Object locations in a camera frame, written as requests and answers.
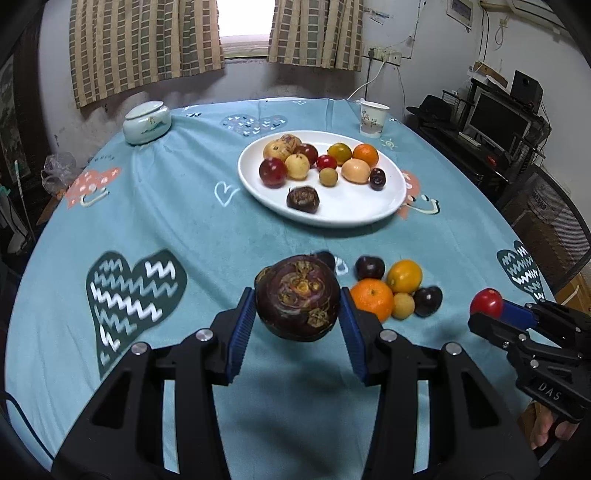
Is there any cardboard box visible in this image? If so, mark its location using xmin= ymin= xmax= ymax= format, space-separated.
xmin=512 ymin=185 xmax=571 ymax=241

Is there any green orange tangerine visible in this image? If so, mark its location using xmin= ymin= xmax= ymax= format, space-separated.
xmin=327 ymin=143 xmax=353 ymax=166

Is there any white ceramic lidded jar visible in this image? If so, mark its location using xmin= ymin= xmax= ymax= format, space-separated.
xmin=122 ymin=100 xmax=172 ymax=146

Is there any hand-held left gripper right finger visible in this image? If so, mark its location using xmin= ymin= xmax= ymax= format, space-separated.
xmin=340 ymin=287 xmax=541 ymax=480

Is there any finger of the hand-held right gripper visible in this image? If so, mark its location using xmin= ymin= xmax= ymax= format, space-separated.
xmin=468 ymin=312 xmax=528 ymax=360
xmin=501 ymin=298 xmax=540 ymax=329

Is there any white air conditioner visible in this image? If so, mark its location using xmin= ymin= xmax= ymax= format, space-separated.
xmin=478 ymin=0 xmax=564 ymax=24

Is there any dark red apple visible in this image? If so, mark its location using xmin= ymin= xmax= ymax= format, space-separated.
xmin=295 ymin=143 xmax=320 ymax=166
xmin=259 ymin=157 xmax=288 ymax=188

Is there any window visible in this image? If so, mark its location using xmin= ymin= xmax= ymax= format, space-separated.
xmin=217 ymin=0 xmax=278 ymax=61

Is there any black speaker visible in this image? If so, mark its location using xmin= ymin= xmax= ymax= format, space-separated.
xmin=512 ymin=70 xmax=544 ymax=112

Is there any white wall socket strip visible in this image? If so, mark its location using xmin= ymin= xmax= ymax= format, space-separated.
xmin=367 ymin=46 xmax=403 ymax=64

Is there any black metal desk rack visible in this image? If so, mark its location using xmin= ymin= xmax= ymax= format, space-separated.
xmin=406 ymin=76 xmax=555 ymax=195

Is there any pale yellow pear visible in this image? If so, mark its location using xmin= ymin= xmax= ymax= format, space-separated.
xmin=341 ymin=158 xmax=372 ymax=184

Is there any computer monitor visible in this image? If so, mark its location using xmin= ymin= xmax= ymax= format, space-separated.
xmin=466 ymin=89 xmax=534 ymax=151

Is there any small dark mangosteen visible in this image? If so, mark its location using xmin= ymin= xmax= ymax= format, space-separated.
xmin=286 ymin=186 xmax=321 ymax=214

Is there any person's right hand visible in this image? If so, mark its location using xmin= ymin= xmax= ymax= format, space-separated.
xmin=526 ymin=401 xmax=558 ymax=451

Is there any clear plastic bag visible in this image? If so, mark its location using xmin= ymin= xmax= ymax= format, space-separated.
xmin=41 ymin=152 xmax=79 ymax=195

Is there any orange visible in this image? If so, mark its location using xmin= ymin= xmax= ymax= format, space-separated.
xmin=352 ymin=143 xmax=380 ymax=168
xmin=349 ymin=278 xmax=394 ymax=324

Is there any large dark mangosteen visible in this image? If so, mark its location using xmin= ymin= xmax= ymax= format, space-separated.
xmin=254 ymin=255 xmax=341 ymax=343

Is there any black mesh office chair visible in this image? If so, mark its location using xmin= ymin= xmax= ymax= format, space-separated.
xmin=501 ymin=164 xmax=591 ymax=296

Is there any white oval plate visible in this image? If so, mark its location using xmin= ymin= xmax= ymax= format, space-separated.
xmin=237 ymin=130 xmax=408 ymax=228

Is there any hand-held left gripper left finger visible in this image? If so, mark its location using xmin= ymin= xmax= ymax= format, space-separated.
xmin=51 ymin=287 xmax=256 ymax=480

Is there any yellow streaked melon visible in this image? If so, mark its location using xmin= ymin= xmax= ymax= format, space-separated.
xmin=263 ymin=140 xmax=291 ymax=161

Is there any brown striped curtain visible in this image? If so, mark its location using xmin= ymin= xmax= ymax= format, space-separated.
xmin=69 ymin=0 xmax=227 ymax=110
xmin=267 ymin=0 xmax=365 ymax=72

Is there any white paper cup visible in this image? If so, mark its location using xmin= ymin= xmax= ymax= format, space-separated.
xmin=359 ymin=100 xmax=391 ymax=139

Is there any yellow orange tangerine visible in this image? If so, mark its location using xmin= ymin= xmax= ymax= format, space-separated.
xmin=386 ymin=259 xmax=424 ymax=294

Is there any black hat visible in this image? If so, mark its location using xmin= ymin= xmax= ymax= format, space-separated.
xmin=406 ymin=95 xmax=455 ymax=121

